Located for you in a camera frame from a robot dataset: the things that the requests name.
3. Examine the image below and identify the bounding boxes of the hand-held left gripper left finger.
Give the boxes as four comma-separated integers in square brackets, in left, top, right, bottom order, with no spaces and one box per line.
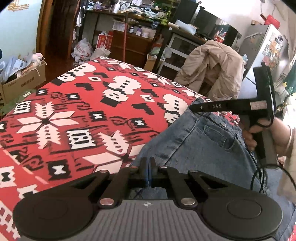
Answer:
[69,157,149,209]

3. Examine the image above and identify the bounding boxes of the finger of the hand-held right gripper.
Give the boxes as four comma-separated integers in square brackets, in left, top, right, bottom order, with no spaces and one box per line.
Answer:
[189,103,208,113]

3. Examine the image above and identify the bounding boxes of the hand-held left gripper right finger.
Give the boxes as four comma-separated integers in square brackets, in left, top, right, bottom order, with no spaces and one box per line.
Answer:
[149,157,228,209]

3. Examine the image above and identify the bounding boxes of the blue denim shorts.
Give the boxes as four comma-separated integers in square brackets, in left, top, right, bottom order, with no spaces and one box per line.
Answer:
[134,97,296,241]

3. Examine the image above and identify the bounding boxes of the person's right forearm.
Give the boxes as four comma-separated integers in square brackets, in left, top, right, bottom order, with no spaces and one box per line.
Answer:
[276,125,296,204]

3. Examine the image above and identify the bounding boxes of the person's right hand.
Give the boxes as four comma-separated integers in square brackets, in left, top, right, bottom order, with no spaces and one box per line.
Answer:
[242,118,290,156]

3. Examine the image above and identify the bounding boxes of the green printed curtain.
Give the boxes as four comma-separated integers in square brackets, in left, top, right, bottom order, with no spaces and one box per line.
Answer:
[283,70,296,95]

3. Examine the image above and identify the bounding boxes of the beige jacket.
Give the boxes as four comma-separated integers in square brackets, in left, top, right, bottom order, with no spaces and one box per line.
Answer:
[173,40,245,101]

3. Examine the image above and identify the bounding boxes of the silver refrigerator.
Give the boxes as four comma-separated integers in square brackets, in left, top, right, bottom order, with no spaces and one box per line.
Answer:
[238,23,289,100]

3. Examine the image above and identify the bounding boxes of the black desk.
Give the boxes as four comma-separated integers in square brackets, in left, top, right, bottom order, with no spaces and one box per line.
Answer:
[155,22,242,77]

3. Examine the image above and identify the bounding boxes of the light blue pencil case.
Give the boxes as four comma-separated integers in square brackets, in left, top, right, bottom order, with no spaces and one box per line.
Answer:
[175,20,199,35]

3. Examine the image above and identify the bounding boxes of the red patterned blanket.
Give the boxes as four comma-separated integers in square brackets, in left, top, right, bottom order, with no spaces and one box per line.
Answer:
[0,57,241,241]

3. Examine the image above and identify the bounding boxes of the wooden drawer cabinet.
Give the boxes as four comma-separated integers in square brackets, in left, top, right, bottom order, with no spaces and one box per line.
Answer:
[111,30,154,67]

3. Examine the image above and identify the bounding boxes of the red broom stick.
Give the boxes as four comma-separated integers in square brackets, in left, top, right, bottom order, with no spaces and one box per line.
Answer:
[123,13,128,62]

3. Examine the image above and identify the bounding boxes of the white plastic bag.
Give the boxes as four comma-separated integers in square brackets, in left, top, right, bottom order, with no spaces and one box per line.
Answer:
[71,38,94,62]
[90,47,111,61]

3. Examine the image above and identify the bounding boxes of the cluttered shelf rack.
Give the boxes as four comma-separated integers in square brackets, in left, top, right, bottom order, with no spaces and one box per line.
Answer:
[79,0,178,33]

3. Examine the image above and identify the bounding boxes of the red printed box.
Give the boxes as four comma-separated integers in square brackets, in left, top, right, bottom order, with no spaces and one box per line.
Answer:
[97,31,114,50]

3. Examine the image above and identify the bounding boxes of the brown cardboard box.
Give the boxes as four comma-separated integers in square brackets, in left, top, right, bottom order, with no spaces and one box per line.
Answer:
[0,59,47,103]

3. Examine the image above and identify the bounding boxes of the black cable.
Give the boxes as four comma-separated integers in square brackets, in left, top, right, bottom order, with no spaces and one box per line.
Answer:
[251,158,296,194]

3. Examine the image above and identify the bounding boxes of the wooden door frame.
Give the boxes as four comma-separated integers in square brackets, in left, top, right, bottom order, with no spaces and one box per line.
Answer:
[36,0,56,61]

